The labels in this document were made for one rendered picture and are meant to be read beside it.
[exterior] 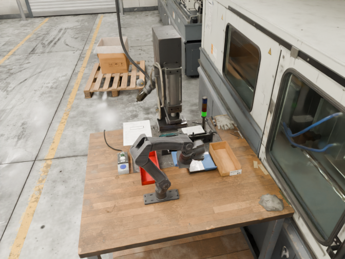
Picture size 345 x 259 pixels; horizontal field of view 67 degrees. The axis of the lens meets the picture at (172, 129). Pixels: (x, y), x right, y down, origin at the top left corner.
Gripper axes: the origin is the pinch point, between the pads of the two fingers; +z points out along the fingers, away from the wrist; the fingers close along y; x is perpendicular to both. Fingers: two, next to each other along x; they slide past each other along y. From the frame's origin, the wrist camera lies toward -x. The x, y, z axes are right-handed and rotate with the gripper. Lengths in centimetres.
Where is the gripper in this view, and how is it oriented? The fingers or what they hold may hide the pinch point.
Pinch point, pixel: (180, 164)
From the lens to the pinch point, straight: 155.2
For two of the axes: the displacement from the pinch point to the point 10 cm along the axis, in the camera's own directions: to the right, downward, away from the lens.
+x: -9.9, 0.3, -1.6
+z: -1.3, 4.6, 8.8
